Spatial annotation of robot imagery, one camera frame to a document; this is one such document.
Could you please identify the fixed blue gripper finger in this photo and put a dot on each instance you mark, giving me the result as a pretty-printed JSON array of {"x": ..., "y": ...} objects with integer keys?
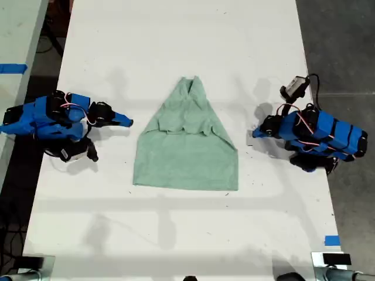
[
  {"x": 121, "y": 117},
  {"x": 260, "y": 130}
]

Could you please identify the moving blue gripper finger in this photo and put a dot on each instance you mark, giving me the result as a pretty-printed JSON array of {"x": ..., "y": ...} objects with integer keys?
[
  {"x": 117, "y": 123},
  {"x": 262, "y": 135}
]

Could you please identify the pale green t-shirt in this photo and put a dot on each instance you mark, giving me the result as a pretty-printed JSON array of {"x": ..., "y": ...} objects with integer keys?
[{"x": 181, "y": 161}]

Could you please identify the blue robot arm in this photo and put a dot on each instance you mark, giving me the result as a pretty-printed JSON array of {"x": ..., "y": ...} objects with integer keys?
[
  {"x": 38, "y": 117},
  {"x": 337, "y": 133}
]

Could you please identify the long blue tape strip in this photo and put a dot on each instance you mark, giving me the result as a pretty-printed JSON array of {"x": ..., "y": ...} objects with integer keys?
[{"x": 13, "y": 68}]

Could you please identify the short blue tape strip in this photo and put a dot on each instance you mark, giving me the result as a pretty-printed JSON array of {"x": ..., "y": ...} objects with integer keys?
[{"x": 332, "y": 240}]

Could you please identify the large black round object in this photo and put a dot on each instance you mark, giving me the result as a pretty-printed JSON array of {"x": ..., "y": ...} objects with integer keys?
[{"x": 291, "y": 277}]

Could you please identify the grey metal tube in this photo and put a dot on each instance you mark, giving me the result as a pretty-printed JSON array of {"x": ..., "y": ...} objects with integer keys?
[{"x": 337, "y": 274}]

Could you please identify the small black round object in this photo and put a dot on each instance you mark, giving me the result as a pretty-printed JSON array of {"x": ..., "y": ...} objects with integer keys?
[{"x": 190, "y": 278}]

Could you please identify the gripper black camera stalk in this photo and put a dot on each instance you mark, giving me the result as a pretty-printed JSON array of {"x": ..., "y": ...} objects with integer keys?
[
  {"x": 92, "y": 150},
  {"x": 288, "y": 101}
]

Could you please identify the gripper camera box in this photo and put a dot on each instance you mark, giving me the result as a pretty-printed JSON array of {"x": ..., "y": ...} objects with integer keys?
[
  {"x": 71, "y": 152},
  {"x": 297, "y": 85}
]

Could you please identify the black box on metal bracket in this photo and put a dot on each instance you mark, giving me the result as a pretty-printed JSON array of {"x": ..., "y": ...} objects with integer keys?
[{"x": 336, "y": 259}]

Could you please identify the metal bracket with black block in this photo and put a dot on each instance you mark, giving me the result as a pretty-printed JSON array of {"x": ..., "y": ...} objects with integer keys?
[{"x": 44, "y": 266}]

